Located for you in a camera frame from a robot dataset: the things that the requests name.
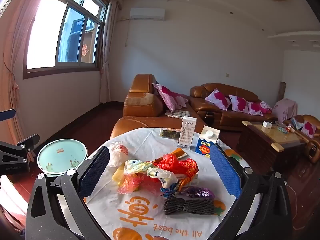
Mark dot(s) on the checkered seat cushion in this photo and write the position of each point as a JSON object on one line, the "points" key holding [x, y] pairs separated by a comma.
{"points": [[178, 113]]}

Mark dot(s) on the red plastic bag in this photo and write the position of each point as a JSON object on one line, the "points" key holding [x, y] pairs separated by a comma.
{"points": [[180, 165]]}

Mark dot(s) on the black flat packet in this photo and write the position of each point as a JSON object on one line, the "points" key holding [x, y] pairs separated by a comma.
{"points": [[170, 133]]}

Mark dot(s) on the pink transparent wrapper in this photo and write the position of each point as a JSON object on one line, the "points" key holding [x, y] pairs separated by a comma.
{"points": [[140, 186]]}

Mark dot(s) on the beige tied curtain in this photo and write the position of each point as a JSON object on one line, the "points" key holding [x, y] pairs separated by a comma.
{"points": [[107, 55]]}

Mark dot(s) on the tall white box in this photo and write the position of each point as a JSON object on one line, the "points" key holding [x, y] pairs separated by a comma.
{"points": [[187, 132]]}

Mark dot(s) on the pink cloth cover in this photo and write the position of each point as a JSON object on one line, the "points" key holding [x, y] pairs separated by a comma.
{"points": [[285, 108]]}

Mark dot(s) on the sliding glass window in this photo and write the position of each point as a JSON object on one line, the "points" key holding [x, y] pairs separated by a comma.
{"points": [[72, 35]]}

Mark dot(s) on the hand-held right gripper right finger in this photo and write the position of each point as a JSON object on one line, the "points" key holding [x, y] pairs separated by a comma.
{"points": [[225, 172]]}

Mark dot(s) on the red paper window decoration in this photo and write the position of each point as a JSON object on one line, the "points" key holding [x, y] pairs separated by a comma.
{"points": [[85, 50]]}

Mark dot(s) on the white foam fruit net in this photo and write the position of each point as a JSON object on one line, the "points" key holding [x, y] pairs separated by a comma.
{"points": [[117, 155]]}

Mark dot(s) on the white magenta flower pillow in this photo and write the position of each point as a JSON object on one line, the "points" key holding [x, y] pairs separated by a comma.
{"points": [[218, 98], [255, 108], [238, 103], [308, 129]]}

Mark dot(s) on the orange striped snack packet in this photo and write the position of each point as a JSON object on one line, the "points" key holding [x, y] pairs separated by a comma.
{"points": [[180, 153]]}

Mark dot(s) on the wooden coffee table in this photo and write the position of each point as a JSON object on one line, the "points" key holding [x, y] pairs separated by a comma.
{"points": [[257, 145]]}

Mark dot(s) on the pink folded blanket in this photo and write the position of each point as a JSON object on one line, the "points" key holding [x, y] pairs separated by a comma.
{"points": [[266, 106]]}

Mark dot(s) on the black foam net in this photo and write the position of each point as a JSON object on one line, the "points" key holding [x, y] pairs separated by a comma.
{"points": [[190, 205]]}

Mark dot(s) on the brown leather armchair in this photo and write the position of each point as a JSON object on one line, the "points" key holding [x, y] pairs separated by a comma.
{"points": [[313, 145]]}

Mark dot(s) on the pink tied curtain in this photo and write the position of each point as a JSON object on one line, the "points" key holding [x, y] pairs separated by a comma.
{"points": [[15, 55]]}

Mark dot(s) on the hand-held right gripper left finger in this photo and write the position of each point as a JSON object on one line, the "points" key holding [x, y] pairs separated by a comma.
{"points": [[95, 172]]}

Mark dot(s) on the light green trash bin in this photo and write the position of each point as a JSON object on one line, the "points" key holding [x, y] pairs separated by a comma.
{"points": [[62, 155]]}

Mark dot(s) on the brown leather chaise sofa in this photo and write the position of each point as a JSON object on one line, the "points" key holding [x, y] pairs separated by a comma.
{"points": [[140, 102]]}

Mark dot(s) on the small white box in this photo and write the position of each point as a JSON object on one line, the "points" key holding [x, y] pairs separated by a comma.
{"points": [[267, 124]]}

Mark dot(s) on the yellow wrapper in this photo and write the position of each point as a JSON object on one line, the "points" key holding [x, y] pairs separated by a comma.
{"points": [[117, 175]]}

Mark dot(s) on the white orange-print tablecloth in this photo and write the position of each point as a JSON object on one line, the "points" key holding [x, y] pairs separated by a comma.
{"points": [[145, 142]]}

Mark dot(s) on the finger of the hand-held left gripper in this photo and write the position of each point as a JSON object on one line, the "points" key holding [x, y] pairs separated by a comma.
{"points": [[25, 143], [7, 115]]}

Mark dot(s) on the purple snack wrapper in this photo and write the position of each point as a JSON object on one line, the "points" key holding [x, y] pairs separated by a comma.
{"points": [[200, 193]]}

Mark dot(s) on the white printed plastic bag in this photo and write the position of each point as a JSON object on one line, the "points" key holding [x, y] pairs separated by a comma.
{"points": [[155, 173]]}

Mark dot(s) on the blue snack wrapper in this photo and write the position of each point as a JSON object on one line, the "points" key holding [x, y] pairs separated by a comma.
{"points": [[170, 190]]}

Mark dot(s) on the white air conditioner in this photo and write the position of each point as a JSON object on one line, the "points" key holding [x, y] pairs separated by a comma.
{"points": [[147, 13]]}

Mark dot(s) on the pink floral pillow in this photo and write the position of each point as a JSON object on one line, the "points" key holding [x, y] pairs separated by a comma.
{"points": [[170, 97]]}

